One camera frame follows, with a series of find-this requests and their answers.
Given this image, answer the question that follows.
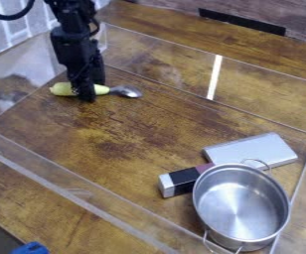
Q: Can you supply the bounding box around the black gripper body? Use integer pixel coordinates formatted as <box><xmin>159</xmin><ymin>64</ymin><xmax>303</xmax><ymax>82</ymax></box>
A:
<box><xmin>50</xmin><ymin>28</ymin><xmax>100</xmax><ymax>81</ymax></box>

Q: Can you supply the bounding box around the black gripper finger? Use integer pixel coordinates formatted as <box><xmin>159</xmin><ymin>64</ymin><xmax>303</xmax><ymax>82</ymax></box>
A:
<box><xmin>72</xmin><ymin>67</ymin><xmax>96</xmax><ymax>102</ymax></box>
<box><xmin>90</xmin><ymin>51</ymin><xmax>105</xmax><ymax>85</ymax></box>

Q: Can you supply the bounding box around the spoon with yellow handle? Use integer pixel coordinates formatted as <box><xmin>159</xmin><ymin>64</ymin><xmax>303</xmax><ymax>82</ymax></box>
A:
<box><xmin>50</xmin><ymin>82</ymin><xmax>143</xmax><ymax>98</ymax></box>

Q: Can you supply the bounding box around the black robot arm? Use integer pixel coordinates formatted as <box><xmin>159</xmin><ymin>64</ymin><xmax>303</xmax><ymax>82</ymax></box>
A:
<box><xmin>45</xmin><ymin>0</ymin><xmax>105</xmax><ymax>102</ymax></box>

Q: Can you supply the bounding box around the silver metal pot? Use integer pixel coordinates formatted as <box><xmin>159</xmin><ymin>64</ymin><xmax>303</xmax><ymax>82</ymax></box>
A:
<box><xmin>193</xmin><ymin>160</ymin><xmax>291</xmax><ymax>254</ymax></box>

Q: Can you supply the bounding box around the black strip on table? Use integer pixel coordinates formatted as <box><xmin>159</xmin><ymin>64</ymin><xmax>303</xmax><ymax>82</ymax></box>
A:
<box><xmin>199</xmin><ymin>8</ymin><xmax>286</xmax><ymax>36</ymax></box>

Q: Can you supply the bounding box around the black and silver block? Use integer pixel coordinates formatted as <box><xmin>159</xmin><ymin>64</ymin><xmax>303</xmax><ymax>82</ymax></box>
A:
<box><xmin>159</xmin><ymin>163</ymin><xmax>215</xmax><ymax>198</ymax></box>

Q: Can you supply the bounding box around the silver flat rectangular box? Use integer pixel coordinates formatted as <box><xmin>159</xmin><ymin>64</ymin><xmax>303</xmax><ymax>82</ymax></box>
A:
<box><xmin>203</xmin><ymin>132</ymin><xmax>298</xmax><ymax>170</ymax></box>

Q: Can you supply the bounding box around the blue object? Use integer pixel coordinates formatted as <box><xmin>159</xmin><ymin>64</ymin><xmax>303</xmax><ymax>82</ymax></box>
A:
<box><xmin>10</xmin><ymin>242</ymin><xmax>50</xmax><ymax>254</ymax></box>

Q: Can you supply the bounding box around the clear acrylic enclosure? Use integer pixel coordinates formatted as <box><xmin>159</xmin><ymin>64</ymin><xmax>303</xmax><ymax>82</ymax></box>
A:
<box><xmin>0</xmin><ymin>26</ymin><xmax>306</xmax><ymax>254</ymax></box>

